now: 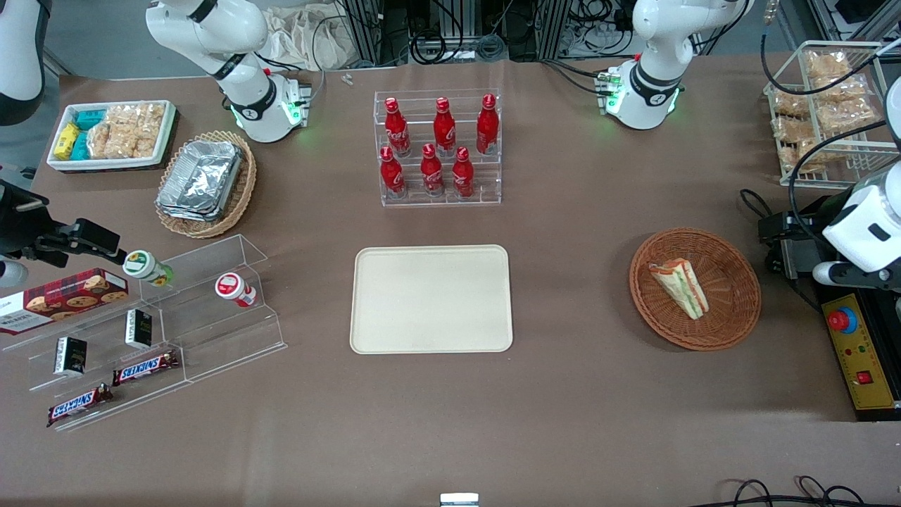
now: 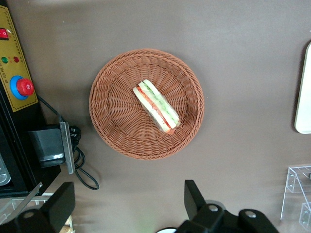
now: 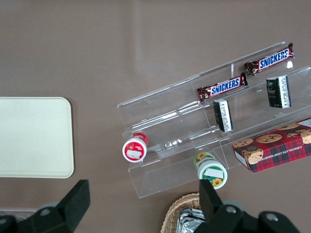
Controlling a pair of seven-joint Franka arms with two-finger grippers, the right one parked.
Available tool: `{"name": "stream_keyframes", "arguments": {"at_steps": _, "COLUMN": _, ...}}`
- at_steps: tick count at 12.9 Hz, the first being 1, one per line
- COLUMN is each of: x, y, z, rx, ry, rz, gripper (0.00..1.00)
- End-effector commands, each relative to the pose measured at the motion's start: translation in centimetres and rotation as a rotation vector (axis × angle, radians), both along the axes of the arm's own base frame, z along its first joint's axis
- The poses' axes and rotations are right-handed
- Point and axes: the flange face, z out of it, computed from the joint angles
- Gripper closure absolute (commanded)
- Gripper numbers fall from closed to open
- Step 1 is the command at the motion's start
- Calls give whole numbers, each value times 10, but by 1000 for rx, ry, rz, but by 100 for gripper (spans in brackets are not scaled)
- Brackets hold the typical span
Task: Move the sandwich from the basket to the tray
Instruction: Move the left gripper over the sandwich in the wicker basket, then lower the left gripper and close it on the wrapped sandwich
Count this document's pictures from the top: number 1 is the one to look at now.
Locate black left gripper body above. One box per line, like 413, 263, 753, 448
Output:
797, 201, 845, 261

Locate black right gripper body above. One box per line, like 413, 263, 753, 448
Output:
0, 180, 53, 263

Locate triangular sandwich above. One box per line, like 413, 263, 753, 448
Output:
648, 258, 710, 321

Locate brown wicker basket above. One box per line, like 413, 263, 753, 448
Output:
629, 227, 762, 351

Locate aluminium foil tray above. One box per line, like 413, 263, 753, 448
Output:
159, 203, 237, 224
156, 140, 244, 215

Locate white rectangular snack tray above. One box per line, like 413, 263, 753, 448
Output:
46, 100, 177, 173

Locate light oval wicker basket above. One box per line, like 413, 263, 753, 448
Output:
155, 130, 258, 239

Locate beige plastic tray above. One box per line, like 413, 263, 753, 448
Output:
350, 244, 514, 354

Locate black countertop appliance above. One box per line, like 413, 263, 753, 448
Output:
799, 194, 856, 220

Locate grey metal box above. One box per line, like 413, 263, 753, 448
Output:
766, 239, 817, 281

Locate green capped yogurt bottle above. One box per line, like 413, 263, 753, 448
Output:
122, 250, 175, 288

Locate red cookie box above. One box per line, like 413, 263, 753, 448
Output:
0, 268, 130, 337

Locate clear bag of fried snacks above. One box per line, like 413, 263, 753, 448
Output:
771, 116, 817, 146
820, 74, 871, 104
794, 139, 847, 174
774, 92, 811, 118
817, 99, 878, 135
806, 51, 853, 79

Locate clear rice cracker pack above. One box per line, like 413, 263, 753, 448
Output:
134, 104, 167, 158
87, 121, 113, 160
106, 106, 139, 160

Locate small black box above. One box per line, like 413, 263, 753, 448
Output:
125, 308, 153, 351
54, 337, 89, 377

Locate yellow snack box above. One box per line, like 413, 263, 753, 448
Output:
54, 123, 81, 161

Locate snickers chocolate bar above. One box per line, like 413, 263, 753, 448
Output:
46, 384, 114, 428
113, 351, 180, 387

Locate red capped yogurt bottle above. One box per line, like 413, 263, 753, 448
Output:
215, 272, 258, 309

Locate clear acrylic stepped shelf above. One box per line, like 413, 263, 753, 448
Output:
0, 299, 189, 432
137, 234, 289, 384

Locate yellow emergency stop control box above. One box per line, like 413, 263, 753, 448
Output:
821, 292, 901, 422

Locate beige cloth bags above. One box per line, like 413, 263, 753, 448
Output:
262, 6, 356, 72

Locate clear acrylic bottle rack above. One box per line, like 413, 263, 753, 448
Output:
373, 89, 503, 208

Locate red cola bottle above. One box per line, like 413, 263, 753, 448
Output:
421, 143, 446, 197
380, 146, 407, 199
433, 97, 457, 157
452, 146, 475, 199
384, 97, 412, 157
477, 94, 500, 156

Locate white wire rack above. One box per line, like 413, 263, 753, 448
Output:
764, 41, 901, 188

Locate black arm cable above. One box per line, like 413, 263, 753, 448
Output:
738, 32, 901, 244

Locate black base cables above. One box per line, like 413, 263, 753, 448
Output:
541, 58, 615, 96

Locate black floor cable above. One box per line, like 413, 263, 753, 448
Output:
704, 477, 901, 507

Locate aluminium frame with cables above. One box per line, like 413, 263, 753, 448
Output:
338, 0, 638, 65

